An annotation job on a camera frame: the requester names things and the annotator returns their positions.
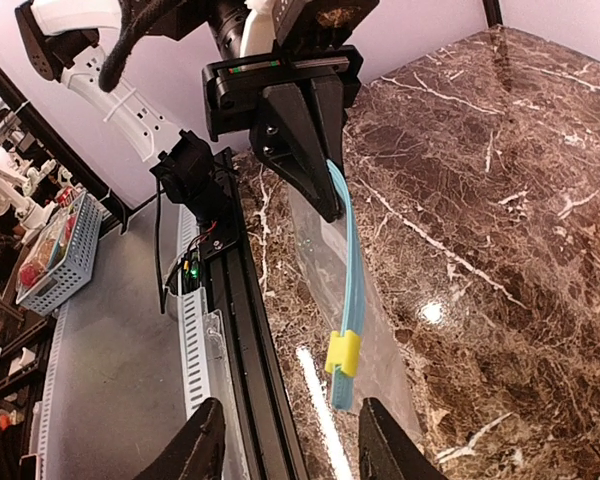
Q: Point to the right black corner post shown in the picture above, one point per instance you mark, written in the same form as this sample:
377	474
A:
493	14

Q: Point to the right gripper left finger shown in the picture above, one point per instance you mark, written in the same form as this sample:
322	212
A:
198	449

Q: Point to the clear acrylic plate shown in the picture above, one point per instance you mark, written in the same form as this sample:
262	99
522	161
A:
221	387

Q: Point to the blue basket with items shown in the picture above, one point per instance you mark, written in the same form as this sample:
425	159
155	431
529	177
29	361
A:
62	258

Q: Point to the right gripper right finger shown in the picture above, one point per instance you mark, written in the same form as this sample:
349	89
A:
386	451

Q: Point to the white slotted cable duct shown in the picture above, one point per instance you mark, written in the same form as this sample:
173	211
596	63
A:
126	369

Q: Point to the black front frame rail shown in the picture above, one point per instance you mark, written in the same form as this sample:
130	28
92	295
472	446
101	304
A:
267	429

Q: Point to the clear zip top bag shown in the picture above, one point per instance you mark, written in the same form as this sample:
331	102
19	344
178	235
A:
361	356

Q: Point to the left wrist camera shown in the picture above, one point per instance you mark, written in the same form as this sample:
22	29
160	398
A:
301	26

